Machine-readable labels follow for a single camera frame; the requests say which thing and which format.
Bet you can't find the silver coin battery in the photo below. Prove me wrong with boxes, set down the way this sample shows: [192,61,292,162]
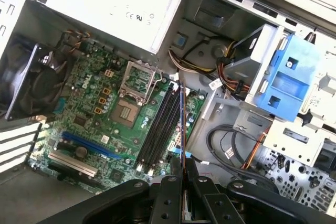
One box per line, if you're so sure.
[75,145,88,158]

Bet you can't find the blue tabbed data cable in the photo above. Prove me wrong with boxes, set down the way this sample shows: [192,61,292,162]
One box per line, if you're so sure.
[170,142,191,158]

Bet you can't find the thin orange wire harness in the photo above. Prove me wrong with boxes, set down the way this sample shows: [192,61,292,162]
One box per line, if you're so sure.
[216,57,270,171]

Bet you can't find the grey power supply unit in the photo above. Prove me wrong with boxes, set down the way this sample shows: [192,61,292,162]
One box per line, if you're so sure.
[34,0,187,55]

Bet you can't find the black RAM slot white clips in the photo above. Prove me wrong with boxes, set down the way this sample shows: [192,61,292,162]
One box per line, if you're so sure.
[147,87,184,177]
[135,83,177,172]

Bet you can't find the grey metal drive cage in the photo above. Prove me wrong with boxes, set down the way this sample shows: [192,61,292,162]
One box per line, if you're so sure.
[223,23,336,167]

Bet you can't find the white expansion slot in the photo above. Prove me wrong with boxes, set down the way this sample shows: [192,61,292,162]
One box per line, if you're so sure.
[47,150,98,179]

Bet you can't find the black open PC case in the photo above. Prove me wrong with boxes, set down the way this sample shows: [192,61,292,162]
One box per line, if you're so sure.
[0,0,336,224]

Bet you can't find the metal socket cover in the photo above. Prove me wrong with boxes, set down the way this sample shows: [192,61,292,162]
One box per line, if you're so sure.
[117,60,163,105]

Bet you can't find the CPU socket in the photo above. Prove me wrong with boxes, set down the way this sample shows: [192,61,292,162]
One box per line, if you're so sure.
[109,98,142,128]

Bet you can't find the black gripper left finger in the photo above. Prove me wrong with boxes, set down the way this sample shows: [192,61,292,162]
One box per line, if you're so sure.
[36,157,184,224]

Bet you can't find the teal board connector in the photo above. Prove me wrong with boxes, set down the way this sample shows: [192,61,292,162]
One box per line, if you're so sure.
[55,97,66,113]

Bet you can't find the blue expansion slot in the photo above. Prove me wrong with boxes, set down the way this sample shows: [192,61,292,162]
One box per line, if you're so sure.
[60,129,124,159]

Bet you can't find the green Dell motherboard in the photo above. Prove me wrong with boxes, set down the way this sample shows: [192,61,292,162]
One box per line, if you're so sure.
[26,42,211,190]

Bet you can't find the dark RAM memory stick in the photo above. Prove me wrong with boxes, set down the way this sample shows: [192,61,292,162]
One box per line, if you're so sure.
[178,79,192,224]

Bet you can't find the thin fan wire bundle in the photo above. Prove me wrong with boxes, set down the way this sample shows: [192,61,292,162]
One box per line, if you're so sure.
[62,29,91,49]

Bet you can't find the blue plastic drive latch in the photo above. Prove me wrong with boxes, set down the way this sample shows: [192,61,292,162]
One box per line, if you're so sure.
[258,34,322,122]

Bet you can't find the white power wire bundle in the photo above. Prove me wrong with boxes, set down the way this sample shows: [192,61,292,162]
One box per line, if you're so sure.
[167,49,218,76]

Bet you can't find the thin wire locking lever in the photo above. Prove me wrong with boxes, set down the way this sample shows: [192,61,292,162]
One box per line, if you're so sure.
[143,65,163,105]

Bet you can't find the black looped data cables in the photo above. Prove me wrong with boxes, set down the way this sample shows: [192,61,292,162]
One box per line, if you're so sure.
[206,124,266,183]

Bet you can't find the black square chipset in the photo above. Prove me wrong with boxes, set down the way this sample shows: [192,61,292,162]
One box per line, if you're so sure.
[110,170,124,183]

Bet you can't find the black case fan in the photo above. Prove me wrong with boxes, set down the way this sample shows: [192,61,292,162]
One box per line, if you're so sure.
[0,34,77,121]

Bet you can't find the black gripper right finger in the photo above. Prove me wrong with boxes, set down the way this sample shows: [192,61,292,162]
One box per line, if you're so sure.
[186,155,336,224]

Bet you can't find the white power supply label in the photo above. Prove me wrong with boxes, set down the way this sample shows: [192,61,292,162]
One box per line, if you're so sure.
[89,0,161,29]

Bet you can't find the black expansion slot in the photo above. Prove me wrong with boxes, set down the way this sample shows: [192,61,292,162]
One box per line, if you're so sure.
[48,162,106,192]

